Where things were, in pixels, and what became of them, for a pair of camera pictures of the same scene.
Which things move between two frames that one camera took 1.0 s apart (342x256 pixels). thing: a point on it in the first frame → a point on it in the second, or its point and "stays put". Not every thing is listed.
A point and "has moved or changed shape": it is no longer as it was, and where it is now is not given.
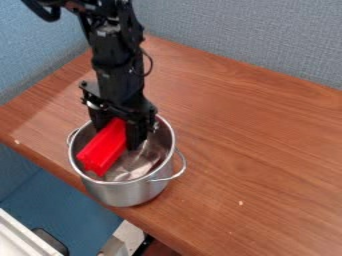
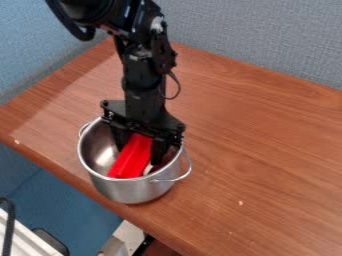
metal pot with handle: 150,163 has moved or changed shape
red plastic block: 102,146 → 132,156
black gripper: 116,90 → 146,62
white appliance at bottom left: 20,241 stays put
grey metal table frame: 124,241 stays put
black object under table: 54,244 stays put
